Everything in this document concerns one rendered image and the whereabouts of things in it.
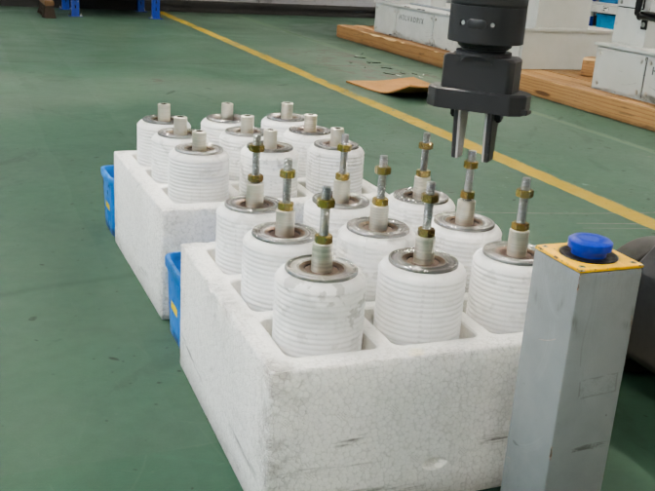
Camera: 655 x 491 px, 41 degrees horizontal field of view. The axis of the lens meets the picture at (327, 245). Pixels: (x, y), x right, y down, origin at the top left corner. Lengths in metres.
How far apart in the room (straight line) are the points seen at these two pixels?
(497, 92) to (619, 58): 2.68
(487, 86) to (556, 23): 3.30
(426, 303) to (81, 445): 0.44
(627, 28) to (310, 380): 3.07
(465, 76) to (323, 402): 0.42
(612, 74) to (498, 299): 2.80
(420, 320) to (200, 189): 0.55
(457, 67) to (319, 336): 0.37
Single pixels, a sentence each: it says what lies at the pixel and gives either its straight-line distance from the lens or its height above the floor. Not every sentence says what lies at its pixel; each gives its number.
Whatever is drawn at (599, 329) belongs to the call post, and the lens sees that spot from 0.84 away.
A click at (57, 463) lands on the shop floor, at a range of 1.07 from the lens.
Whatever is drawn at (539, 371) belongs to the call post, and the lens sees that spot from 0.87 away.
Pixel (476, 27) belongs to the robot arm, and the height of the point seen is 0.49.
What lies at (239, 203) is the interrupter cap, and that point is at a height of 0.25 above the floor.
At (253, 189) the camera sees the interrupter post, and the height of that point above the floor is 0.27.
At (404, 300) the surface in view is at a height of 0.22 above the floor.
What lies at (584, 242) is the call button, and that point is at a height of 0.33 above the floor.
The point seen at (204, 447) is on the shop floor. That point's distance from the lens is 1.08.
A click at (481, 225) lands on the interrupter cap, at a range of 1.11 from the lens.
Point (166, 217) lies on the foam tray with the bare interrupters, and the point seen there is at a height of 0.17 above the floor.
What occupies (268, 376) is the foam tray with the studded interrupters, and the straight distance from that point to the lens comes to 0.86.
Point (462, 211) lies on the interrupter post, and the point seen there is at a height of 0.27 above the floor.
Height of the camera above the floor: 0.57
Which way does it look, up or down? 19 degrees down
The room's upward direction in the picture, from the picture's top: 4 degrees clockwise
